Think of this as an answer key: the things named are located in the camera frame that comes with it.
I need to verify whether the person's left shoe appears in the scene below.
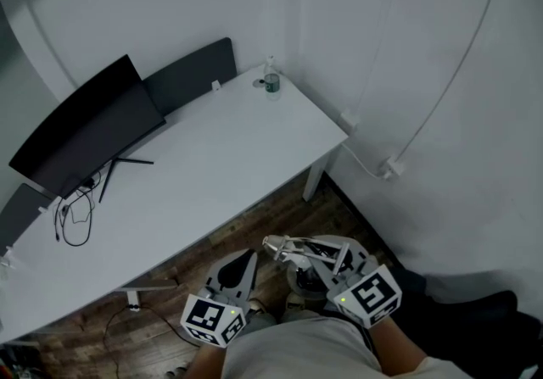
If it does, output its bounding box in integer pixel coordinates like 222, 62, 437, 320
244, 298, 277, 326

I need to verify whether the white table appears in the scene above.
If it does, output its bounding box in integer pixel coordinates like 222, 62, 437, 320
0, 64, 350, 345

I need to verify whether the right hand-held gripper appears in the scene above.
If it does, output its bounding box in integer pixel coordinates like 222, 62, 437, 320
308, 234, 404, 330

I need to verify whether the long white wall cable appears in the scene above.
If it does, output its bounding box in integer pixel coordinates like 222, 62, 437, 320
392, 0, 507, 163

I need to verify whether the white wall junction box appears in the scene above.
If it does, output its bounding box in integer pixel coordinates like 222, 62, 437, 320
339, 111, 362, 133

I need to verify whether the person's left forearm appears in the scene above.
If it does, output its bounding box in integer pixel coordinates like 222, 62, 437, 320
191, 339, 231, 379

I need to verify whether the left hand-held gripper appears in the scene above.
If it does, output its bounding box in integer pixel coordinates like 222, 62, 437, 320
181, 248, 260, 348

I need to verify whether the person's right shoe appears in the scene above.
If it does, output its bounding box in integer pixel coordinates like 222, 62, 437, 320
283, 291, 327, 314

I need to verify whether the black bag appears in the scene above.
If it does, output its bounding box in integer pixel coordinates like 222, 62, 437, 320
388, 267, 543, 372

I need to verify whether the person's right forearm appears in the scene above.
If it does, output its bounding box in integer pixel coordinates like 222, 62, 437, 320
367, 316, 428, 379

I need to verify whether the silver desk lamp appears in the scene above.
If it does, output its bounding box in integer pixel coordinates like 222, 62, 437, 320
261, 234, 354, 298

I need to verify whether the black floor cable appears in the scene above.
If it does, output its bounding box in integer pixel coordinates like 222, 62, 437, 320
103, 304, 201, 379

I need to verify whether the white wall power socket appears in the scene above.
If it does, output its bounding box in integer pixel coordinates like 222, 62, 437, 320
378, 156, 405, 181

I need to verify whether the black computer monitor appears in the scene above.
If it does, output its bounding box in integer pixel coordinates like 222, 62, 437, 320
8, 53, 168, 204

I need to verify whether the short white wall cable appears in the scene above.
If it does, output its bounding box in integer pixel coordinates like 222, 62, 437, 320
339, 142, 385, 181

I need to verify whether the person's shoe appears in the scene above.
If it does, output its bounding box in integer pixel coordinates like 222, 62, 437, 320
283, 291, 327, 314
244, 298, 277, 326

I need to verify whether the clear bottle with green label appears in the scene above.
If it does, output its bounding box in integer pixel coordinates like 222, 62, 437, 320
264, 55, 283, 102

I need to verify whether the dark grey desk divider panel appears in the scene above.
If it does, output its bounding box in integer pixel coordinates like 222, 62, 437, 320
0, 182, 55, 259
142, 36, 238, 118

